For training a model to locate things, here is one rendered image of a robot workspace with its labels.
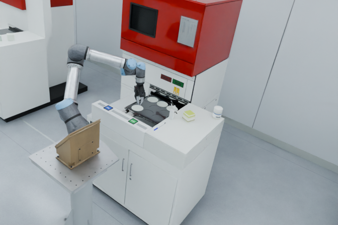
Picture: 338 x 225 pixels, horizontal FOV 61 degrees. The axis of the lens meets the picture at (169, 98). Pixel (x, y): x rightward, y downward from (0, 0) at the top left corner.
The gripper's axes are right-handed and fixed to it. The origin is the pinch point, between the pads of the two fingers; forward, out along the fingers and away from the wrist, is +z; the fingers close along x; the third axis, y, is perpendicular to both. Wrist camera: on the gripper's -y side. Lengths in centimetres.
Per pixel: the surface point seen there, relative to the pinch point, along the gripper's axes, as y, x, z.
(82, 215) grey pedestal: -44, 52, 68
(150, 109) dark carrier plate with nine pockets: 2.8, -10.2, 7.7
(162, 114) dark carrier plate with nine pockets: -6.9, -18.1, 8.2
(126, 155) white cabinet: -25.1, 15.5, 31.0
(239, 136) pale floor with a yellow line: 63, -158, 102
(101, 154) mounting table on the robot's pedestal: -40, 36, 15
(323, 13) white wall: 37, -204, -69
